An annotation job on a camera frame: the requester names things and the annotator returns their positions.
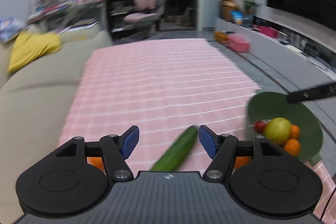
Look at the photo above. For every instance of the pink office chair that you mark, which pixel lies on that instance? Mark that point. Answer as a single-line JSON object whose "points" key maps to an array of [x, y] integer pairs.
{"points": [[149, 1]]}

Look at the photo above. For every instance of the orange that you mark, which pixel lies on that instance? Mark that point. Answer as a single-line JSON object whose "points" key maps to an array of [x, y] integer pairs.
{"points": [[292, 148], [295, 132], [241, 161], [94, 163]]}

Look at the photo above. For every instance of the green cucumber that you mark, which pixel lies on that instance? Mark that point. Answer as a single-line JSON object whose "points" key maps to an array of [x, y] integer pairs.
{"points": [[178, 150]]}

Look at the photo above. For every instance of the blue snack bag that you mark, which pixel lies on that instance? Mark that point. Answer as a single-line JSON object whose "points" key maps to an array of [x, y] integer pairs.
{"points": [[237, 18]]}

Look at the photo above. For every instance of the gold vase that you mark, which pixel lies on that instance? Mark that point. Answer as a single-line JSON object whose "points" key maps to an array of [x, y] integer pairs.
{"points": [[228, 7]]}

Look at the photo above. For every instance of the green colander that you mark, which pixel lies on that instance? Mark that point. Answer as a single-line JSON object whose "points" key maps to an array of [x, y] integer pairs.
{"points": [[273, 106]]}

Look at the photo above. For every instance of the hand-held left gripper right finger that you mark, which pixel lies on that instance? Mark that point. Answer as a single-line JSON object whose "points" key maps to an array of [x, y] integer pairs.
{"points": [[207, 142]]}

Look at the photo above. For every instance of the yellow-green pear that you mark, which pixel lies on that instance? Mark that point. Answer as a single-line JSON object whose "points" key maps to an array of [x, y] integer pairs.
{"points": [[277, 131]]}

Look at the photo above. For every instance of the magenta box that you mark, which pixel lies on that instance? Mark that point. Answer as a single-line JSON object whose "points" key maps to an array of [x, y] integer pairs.
{"points": [[268, 31]]}

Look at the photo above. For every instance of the pink storage box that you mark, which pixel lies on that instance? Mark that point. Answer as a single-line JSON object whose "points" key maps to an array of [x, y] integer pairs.
{"points": [[238, 43]]}

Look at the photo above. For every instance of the orange box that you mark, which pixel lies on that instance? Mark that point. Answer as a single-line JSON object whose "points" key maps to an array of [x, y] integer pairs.
{"points": [[221, 37]]}

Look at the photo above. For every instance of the yellow cushion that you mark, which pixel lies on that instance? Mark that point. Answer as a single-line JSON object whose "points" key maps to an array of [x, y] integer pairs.
{"points": [[31, 48]]}

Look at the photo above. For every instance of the beige sofa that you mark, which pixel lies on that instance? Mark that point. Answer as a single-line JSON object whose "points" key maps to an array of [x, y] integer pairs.
{"points": [[39, 98]]}

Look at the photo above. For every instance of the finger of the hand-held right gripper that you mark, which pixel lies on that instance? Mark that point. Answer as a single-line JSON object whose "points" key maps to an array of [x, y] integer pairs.
{"points": [[312, 94]]}

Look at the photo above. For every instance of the grey television cabinet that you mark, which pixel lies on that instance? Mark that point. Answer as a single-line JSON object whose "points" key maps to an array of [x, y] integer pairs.
{"points": [[283, 50]]}

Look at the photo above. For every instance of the red cherry tomato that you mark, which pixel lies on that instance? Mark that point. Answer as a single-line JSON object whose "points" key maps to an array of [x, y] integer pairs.
{"points": [[260, 126]]}

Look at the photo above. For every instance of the side table with books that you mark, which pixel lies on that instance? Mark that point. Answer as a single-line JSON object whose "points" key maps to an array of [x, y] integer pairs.
{"points": [[63, 6]]}

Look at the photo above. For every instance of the blue printed cushion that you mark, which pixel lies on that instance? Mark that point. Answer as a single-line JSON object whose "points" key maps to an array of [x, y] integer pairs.
{"points": [[10, 29]]}

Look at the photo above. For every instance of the pink checked tablecloth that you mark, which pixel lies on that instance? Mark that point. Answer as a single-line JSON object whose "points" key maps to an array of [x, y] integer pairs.
{"points": [[157, 77]]}

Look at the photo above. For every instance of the green potted plant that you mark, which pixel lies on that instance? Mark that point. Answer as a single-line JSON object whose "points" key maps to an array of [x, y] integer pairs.
{"points": [[249, 7]]}

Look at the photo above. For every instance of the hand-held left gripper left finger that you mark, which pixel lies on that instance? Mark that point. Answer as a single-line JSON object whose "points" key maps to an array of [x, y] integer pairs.
{"points": [[131, 142]]}

